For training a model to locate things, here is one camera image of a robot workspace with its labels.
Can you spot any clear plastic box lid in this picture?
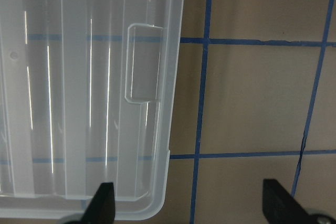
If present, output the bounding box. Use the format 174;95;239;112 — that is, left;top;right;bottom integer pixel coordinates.
1;0;184;220

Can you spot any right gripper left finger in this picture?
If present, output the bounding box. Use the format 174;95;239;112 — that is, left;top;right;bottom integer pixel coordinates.
80;182;116;224

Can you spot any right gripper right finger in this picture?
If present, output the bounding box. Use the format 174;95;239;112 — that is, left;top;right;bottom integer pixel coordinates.
262;179;317;224

